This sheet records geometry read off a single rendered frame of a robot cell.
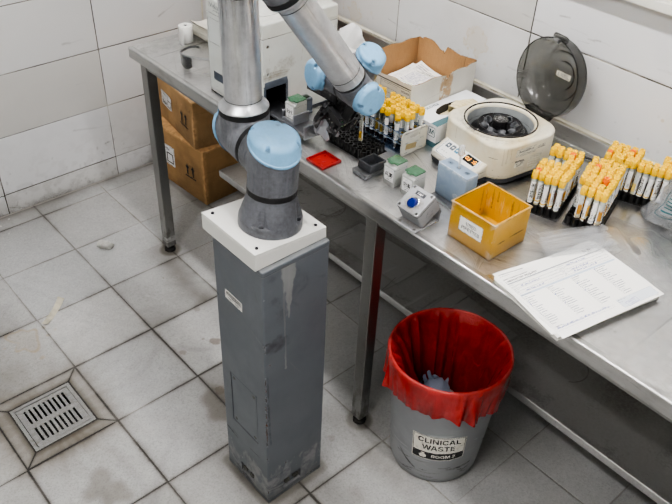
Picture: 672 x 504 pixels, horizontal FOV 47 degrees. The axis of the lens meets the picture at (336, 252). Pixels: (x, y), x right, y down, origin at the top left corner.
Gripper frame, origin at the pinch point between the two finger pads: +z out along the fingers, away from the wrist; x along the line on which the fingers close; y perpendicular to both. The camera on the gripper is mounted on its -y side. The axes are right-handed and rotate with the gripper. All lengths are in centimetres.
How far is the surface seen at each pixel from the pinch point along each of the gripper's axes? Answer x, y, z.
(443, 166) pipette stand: 7.6, 31.5, -23.4
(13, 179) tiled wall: -40, -92, 142
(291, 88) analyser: 5.5, -17.9, 6.3
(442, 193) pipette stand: 7.5, 36.1, -17.4
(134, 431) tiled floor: -62, 35, 86
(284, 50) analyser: 3.0, -24.1, -4.3
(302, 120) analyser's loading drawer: 0.3, -6.1, 3.8
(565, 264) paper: 9, 68, -35
